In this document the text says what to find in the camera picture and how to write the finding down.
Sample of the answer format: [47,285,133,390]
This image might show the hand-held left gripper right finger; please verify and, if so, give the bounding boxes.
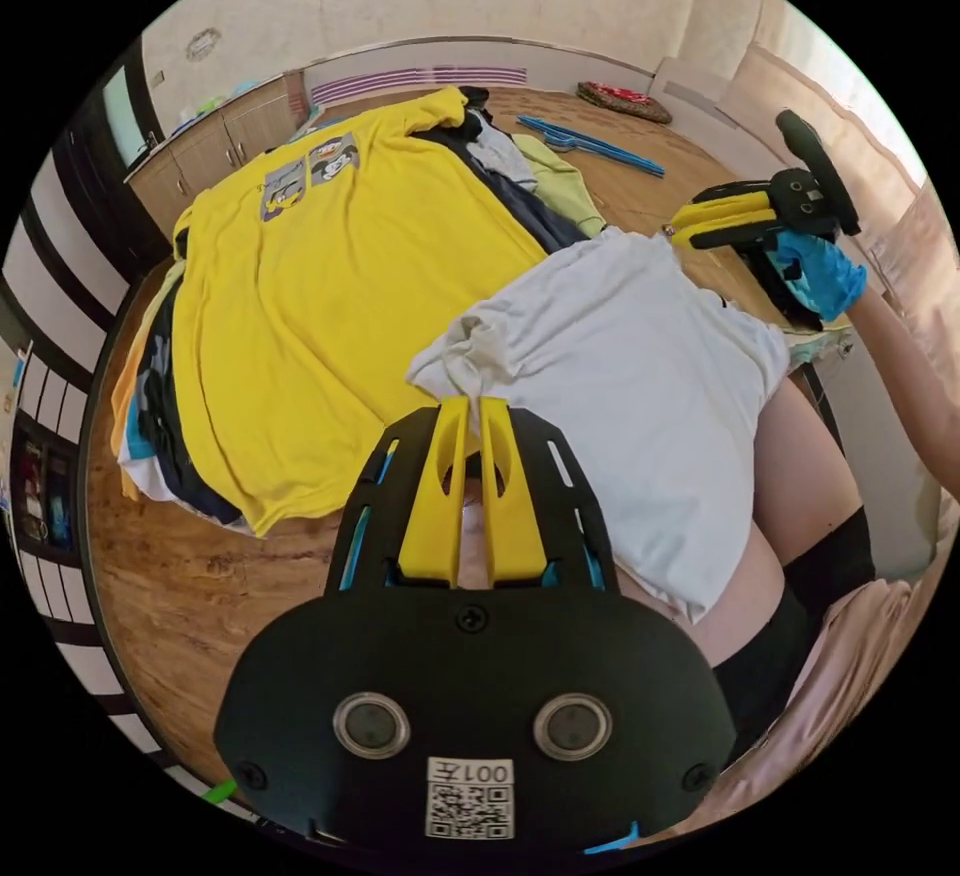
[479,395,550,590]

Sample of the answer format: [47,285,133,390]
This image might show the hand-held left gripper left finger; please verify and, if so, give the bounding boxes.
[396,398,472,589]

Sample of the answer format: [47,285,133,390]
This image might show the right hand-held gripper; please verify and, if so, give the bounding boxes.
[668,168,843,332]

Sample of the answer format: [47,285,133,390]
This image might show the white long sleeve shirt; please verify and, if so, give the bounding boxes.
[404,226,793,627]

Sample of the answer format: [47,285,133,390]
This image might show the person's right forearm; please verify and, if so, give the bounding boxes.
[845,288,960,504]

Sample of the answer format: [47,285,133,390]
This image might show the person's right hand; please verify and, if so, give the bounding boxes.
[772,229,869,323]

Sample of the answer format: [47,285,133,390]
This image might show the blue clothes hanger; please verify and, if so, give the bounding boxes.
[515,113,667,179]

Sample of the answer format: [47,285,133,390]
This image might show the pink curtain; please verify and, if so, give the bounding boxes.
[718,41,954,337]

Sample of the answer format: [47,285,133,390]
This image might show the red patterned cushion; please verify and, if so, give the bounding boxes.
[575,80,675,126]

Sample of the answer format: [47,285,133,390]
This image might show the pile of clothes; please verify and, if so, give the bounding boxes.
[110,86,610,541]

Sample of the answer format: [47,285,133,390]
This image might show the person's body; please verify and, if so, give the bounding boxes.
[620,364,880,769]

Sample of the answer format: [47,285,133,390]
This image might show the wooden cupboard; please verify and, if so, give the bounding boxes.
[122,68,310,241]

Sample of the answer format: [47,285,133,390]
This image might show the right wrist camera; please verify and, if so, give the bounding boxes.
[774,108,862,238]

